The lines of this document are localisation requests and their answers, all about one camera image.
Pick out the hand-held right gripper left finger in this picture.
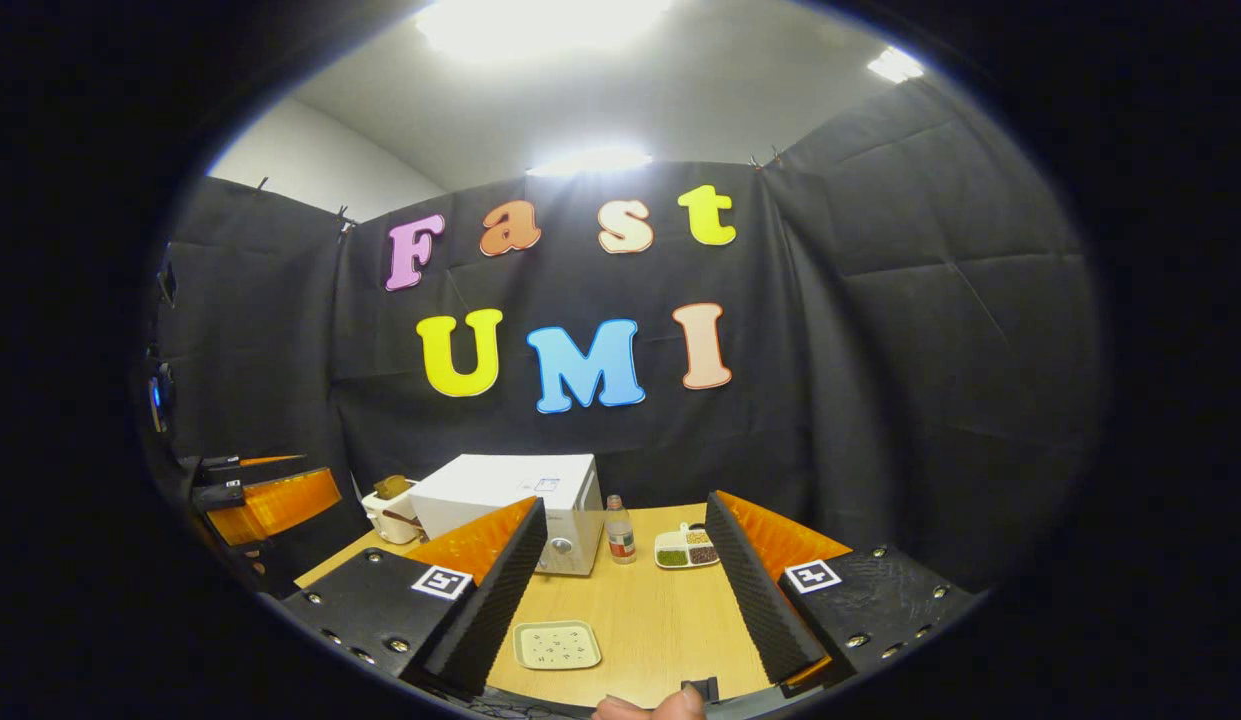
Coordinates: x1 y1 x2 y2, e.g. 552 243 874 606
280 495 549 699

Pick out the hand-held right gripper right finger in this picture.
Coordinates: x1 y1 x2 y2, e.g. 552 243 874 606
704 489 977 702

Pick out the white microwave oven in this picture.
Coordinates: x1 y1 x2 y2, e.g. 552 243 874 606
407 452 607 578

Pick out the pale green speckled plate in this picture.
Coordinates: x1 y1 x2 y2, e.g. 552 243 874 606
511 619 604 672

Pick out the white divided dish of beans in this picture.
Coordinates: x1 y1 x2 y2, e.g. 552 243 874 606
653 523 722 572

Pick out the dark device with blue light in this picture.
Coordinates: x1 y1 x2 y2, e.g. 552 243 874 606
144 354 180 437

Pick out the white toaster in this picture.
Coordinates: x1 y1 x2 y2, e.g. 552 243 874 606
360 478 424 547

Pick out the glass bottle with red label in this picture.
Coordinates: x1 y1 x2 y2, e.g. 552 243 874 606
604 493 638 567

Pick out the ceiling light panel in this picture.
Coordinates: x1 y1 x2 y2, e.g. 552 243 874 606
413 0 673 63
527 147 654 177
866 46 925 84

